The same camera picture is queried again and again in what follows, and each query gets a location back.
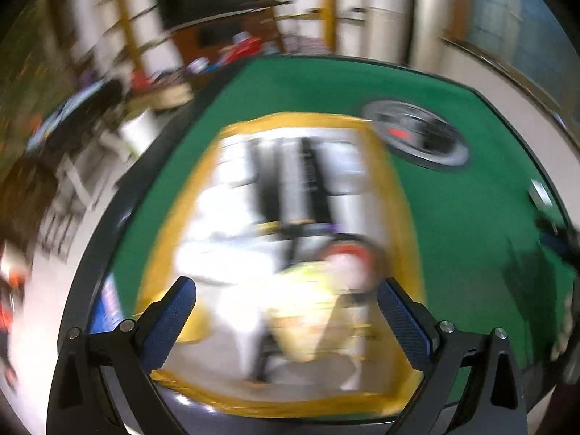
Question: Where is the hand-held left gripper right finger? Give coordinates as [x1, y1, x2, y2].
[378, 276, 529, 435]

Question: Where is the white power adapter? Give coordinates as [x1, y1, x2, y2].
[529, 180, 552, 208]

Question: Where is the yellow cartoon keychain toy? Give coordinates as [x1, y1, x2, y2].
[266, 258, 378, 364]

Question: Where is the white round stool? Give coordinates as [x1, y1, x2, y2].
[120, 109, 158, 160]

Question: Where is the white tray with yellow rim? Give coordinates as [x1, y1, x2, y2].
[136, 111, 427, 420]

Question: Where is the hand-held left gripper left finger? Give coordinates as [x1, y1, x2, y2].
[47, 276, 197, 435]

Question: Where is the black marker with purple tips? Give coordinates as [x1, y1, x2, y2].
[260, 220, 348, 239]

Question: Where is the person's right hand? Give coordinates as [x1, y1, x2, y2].
[550, 290, 577, 366]

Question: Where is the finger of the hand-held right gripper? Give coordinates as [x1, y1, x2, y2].
[535, 217, 580, 277]

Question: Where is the round grey control panel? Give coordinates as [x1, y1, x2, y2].
[361, 100, 470, 173]

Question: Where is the black marker with beige bands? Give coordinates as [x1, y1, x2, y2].
[249, 140, 284, 224]

